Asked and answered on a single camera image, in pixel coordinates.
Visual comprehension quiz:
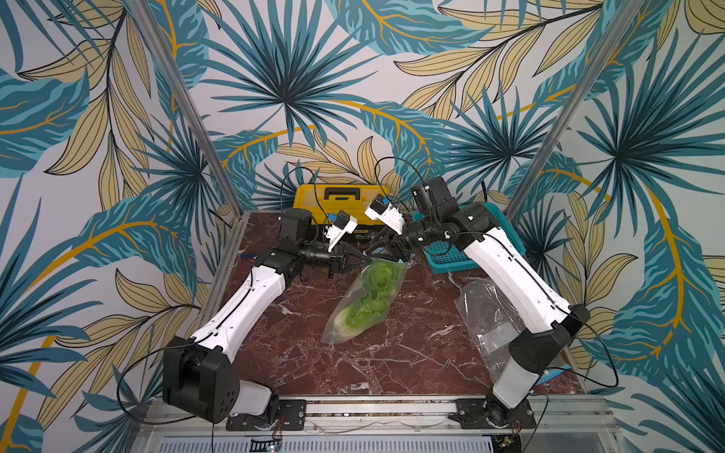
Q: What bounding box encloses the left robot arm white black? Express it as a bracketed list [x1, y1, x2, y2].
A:
[162, 242, 372, 425]

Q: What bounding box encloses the right aluminium frame post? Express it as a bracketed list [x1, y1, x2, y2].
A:
[505, 0, 644, 222]

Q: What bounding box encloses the teal plastic basket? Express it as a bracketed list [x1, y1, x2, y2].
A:
[424, 202, 526, 275]

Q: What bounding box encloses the left aluminium frame post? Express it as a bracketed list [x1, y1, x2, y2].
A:
[128, 0, 244, 219]

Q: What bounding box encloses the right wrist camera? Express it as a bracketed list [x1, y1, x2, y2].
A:
[363, 176, 457, 236]

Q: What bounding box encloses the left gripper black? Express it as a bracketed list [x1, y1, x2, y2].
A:
[299, 240, 373, 279]

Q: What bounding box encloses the front aluminium rail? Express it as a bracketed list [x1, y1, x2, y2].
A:
[131, 394, 628, 452]

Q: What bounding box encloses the yellow black toolbox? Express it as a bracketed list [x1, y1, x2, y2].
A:
[293, 183, 384, 235]

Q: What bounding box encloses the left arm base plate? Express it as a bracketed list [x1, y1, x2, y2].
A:
[226, 399, 307, 433]

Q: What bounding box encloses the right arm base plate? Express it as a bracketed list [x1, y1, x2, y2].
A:
[447, 398, 536, 430]

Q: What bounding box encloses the chinese cabbage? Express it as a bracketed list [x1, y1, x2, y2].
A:
[333, 296, 390, 343]
[362, 260, 407, 302]

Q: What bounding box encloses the aluminium frame post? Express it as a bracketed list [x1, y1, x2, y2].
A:
[128, 0, 244, 219]
[505, 0, 644, 222]

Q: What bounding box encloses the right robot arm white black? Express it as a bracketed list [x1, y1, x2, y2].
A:
[366, 198, 590, 416]

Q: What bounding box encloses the clear zipper bag blue seal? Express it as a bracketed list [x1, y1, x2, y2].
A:
[321, 259, 408, 345]

